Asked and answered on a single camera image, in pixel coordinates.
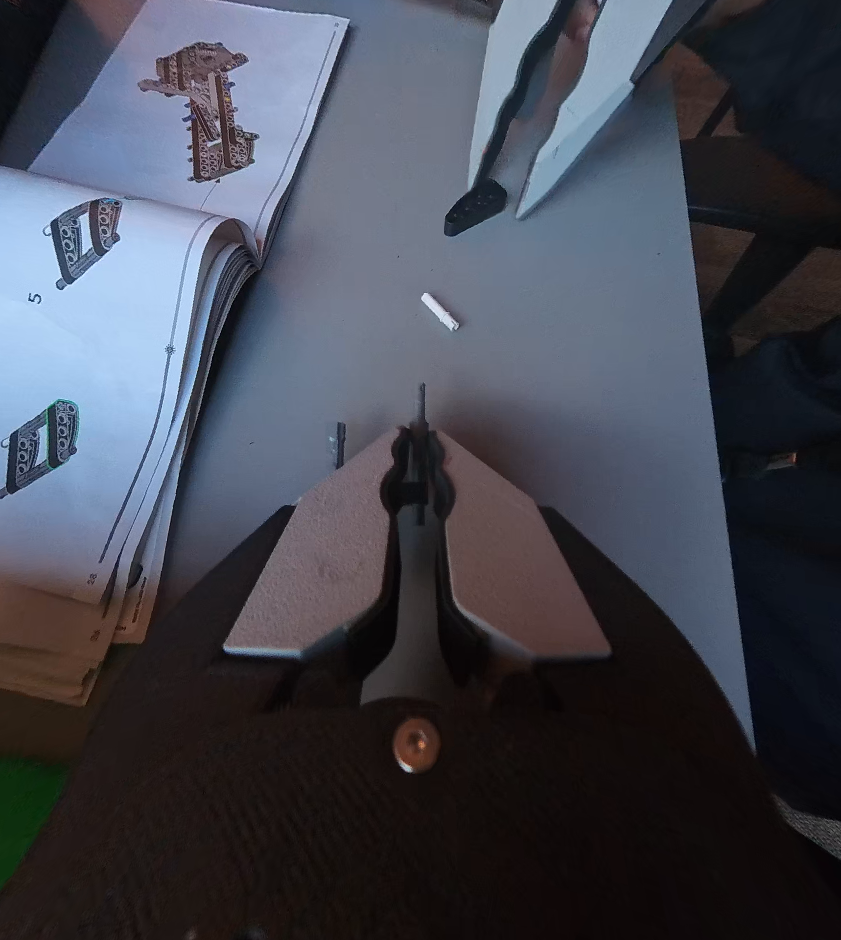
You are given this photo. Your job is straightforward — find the lego instruction booklet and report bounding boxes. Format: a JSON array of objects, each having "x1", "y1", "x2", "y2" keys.
[{"x1": 0, "y1": 0, "x2": 353, "y2": 707}]

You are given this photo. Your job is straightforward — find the grey seat cushion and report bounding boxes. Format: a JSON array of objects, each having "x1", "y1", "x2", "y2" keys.
[{"x1": 769, "y1": 792, "x2": 841, "y2": 893}]

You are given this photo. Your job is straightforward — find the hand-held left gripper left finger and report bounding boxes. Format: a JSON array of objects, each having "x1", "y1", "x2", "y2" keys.
[{"x1": 222, "y1": 424, "x2": 401, "y2": 659}]

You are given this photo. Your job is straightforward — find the black lego axle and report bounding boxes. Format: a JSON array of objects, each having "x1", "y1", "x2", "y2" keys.
[{"x1": 412, "y1": 380, "x2": 432, "y2": 528}]

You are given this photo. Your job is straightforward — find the white lego pin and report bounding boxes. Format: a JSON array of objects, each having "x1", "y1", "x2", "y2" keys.
[{"x1": 420, "y1": 291, "x2": 461, "y2": 334}]

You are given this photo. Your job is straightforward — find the black chair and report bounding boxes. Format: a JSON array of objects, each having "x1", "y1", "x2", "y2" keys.
[{"x1": 681, "y1": 66, "x2": 841, "y2": 357}]

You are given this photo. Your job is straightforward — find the black lego beam piece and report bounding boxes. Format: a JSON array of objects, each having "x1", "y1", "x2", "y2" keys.
[{"x1": 443, "y1": 178, "x2": 509, "y2": 238}]

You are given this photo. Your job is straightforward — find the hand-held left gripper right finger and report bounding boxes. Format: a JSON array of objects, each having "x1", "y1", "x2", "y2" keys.
[{"x1": 426, "y1": 428, "x2": 614, "y2": 659}]

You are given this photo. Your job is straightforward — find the person's dark trousers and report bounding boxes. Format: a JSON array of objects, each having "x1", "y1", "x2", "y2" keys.
[{"x1": 709, "y1": 290, "x2": 841, "y2": 846}]

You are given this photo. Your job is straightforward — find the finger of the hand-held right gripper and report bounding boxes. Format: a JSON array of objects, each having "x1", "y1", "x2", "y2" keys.
[
  {"x1": 467, "y1": 0, "x2": 592, "y2": 205},
  {"x1": 514, "y1": 0, "x2": 717, "y2": 223}
]

